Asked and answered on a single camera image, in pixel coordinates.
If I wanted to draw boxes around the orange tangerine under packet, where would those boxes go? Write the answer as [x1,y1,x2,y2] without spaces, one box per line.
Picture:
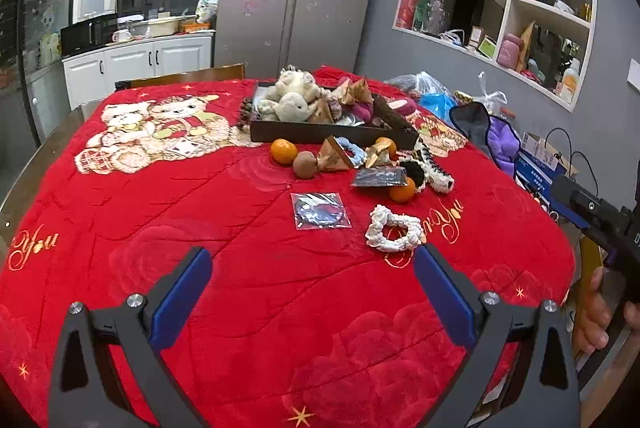
[388,177,416,203]

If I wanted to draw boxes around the small brown snack packet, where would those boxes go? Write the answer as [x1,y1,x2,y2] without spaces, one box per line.
[364,144,392,169]

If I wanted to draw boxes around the orange tangerine near tray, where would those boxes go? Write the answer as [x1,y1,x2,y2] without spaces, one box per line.
[375,136,397,159]

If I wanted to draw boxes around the cream plush toy lower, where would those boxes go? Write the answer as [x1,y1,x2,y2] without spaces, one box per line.
[256,92,316,122]

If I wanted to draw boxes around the cream plush toy upper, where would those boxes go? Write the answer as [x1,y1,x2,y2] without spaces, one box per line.
[274,66,321,104]

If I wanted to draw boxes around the black and white hair claw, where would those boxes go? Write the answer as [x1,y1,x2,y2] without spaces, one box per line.
[398,140,454,194]

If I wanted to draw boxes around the black foil packet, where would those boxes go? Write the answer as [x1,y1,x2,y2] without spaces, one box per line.
[352,166,408,188]

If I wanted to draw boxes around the white knitted scrunchie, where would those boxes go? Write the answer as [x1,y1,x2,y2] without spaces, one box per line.
[364,205,426,253]

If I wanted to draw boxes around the dark brown fuzzy hair claw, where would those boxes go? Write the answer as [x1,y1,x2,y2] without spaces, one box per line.
[372,94,412,131]

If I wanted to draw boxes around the blue plastic bag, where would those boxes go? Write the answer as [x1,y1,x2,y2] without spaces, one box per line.
[418,93,457,125]

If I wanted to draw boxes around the brown kiwi fruit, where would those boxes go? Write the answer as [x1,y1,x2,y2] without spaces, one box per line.
[292,151,319,180]

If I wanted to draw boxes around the dark rectangular tray box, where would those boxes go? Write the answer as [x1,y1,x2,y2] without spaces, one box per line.
[250,81,419,149]

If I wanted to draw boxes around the pink strawberry bear plush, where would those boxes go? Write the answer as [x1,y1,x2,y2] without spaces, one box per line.
[350,97,418,123]

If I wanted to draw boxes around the black microwave oven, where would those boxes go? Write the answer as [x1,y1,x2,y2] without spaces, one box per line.
[60,13,118,58]

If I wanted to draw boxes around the brown snack packets in tray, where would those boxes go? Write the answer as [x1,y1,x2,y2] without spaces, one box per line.
[331,78,373,106]

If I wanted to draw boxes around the clear bag with hair tie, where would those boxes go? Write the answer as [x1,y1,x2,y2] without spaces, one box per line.
[291,193,352,231]

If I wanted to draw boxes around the person's right hand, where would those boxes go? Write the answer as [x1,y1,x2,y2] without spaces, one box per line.
[573,266,613,354]

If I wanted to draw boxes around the blue and white cardboard box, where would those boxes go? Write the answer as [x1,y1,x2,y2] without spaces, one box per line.
[514,133,578,213]

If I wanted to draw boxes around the red plush bear blanket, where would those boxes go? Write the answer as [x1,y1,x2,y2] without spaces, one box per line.
[0,64,576,428]

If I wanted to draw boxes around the brown triangular snack packet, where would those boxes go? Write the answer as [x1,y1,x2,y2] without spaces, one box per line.
[317,136,354,172]

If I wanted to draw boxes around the white kitchen cabinet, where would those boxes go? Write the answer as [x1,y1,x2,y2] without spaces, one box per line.
[62,30,215,109]

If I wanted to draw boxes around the wooden chair back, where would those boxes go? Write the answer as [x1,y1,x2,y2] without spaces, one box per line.
[115,62,245,92]

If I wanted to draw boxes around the clear plastic bag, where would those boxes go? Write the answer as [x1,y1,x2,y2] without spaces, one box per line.
[384,71,451,97]

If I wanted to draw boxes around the light blue knitted scrunchie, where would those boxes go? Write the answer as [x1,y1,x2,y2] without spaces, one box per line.
[335,136,367,169]

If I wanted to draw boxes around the cream plush toy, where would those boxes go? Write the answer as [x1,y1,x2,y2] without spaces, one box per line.
[274,66,321,104]
[256,92,316,122]

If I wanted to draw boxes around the dark grey fabric item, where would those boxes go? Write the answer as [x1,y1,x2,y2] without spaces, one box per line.
[449,102,490,149]

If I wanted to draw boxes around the orange tangerine left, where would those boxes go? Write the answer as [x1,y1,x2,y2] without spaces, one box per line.
[270,139,298,166]

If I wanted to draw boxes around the purple cloth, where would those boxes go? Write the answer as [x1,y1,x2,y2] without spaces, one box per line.
[487,116,521,179]

